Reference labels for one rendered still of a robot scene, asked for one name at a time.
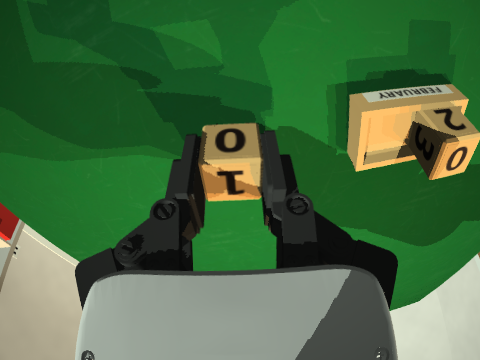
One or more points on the tan wooden number cube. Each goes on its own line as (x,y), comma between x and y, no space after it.
(443,141)
(231,162)

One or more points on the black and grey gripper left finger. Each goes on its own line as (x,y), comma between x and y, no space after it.
(160,242)

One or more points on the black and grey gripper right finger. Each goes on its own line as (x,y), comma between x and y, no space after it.
(306,233)

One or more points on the wooden calendar tray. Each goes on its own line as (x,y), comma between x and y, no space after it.
(375,141)

